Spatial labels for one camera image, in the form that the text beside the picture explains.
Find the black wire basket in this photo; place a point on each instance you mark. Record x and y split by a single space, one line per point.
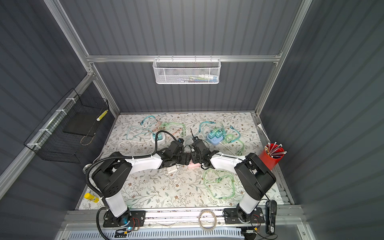
66 135

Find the white wire mesh basket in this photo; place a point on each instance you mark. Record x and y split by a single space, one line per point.
195 72

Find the white power strip cube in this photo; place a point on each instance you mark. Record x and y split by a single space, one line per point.
158 138

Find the white power plug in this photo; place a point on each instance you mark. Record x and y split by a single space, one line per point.
172 170

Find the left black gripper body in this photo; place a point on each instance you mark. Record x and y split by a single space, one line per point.
182 159

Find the blue power strip cube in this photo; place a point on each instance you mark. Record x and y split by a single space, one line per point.
214 140

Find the yellow bottle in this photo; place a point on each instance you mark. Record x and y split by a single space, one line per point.
91 198

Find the pink power strip cube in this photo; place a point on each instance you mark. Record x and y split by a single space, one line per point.
194 166

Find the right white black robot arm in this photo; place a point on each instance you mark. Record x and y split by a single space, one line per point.
254 175

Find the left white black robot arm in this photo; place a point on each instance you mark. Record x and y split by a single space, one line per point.
107 176

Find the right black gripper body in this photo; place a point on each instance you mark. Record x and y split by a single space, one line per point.
195 158

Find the teal chargers on blue cube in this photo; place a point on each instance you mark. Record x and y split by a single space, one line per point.
215 133

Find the red pen cup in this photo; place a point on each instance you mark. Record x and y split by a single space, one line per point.
272 154

